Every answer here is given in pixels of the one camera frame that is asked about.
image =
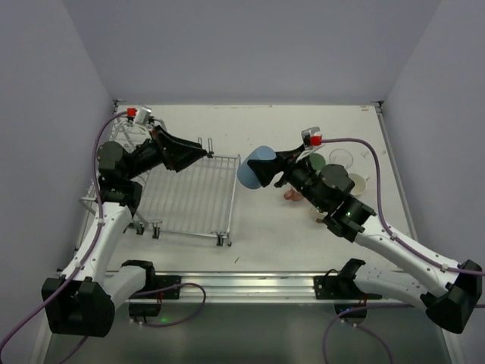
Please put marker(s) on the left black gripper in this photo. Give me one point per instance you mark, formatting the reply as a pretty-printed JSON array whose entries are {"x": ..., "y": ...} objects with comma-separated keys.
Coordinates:
[{"x": 165, "y": 148}]

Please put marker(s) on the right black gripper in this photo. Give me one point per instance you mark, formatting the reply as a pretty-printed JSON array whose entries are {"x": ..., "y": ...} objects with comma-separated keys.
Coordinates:
[{"x": 286, "y": 167}]

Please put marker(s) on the pink ceramic mug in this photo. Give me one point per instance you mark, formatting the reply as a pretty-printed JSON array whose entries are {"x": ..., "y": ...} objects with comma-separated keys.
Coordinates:
[{"x": 293, "y": 195}]

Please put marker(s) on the blue cup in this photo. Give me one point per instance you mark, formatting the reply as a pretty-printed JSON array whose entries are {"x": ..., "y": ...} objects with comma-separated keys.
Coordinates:
[{"x": 257, "y": 170}]

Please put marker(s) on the light green cup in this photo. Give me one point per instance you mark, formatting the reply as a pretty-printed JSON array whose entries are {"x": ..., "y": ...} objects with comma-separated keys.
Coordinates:
[{"x": 317, "y": 162}]

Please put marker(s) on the clear glass cup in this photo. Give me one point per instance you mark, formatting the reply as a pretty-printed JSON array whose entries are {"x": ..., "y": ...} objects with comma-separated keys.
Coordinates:
[{"x": 341, "y": 157}]

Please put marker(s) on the white ceramic mug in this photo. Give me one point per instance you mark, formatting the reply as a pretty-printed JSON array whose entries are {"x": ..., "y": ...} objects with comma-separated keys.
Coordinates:
[{"x": 360, "y": 184}]

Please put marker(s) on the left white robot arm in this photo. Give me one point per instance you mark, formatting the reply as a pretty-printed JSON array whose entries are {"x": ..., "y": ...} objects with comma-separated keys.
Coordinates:
[{"x": 82, "y": 301}]

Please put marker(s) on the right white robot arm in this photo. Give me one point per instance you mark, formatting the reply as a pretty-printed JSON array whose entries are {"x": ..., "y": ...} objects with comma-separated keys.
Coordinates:
[{"x": 447, "y": 290}]

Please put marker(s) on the right black control box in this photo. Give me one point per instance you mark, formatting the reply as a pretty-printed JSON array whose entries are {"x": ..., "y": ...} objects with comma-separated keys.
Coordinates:
[{"x": 349, "y": 315}]

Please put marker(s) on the black control box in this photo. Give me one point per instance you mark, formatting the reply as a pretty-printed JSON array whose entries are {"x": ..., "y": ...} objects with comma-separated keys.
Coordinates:
[
  {"x": 144, "y": 310},
  {"x": 349, "y": 315}
]

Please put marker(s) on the left black control box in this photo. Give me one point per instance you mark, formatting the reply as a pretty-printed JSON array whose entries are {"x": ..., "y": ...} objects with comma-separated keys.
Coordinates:
[{"x": 144, "y": 310}]

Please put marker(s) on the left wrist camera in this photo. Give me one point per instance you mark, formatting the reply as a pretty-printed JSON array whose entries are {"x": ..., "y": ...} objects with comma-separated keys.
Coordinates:
[{"x": 139, "y": 115}]

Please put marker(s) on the silver wire dish rack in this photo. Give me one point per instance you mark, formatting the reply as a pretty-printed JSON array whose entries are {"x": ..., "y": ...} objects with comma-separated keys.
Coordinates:
[{"x": 197, "y": 201}]

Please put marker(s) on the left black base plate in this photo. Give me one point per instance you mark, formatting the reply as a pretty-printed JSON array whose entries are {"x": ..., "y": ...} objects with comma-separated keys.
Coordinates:
[{"x": 162, "y": 290}]

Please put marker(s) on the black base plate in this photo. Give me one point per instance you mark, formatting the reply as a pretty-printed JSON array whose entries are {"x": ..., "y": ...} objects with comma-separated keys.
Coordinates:
[
  {"x": 329, "y": 288},
  {"x": 162, "y": 290}
]

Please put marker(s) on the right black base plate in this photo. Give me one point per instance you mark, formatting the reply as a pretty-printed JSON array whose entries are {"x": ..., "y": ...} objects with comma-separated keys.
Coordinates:
[{"x": 329, "y": 288}]

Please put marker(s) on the aluminium mounting rail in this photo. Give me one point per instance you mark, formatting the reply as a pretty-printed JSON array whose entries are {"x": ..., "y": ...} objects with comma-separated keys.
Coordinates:
[{"x": 256, "y": 287}]

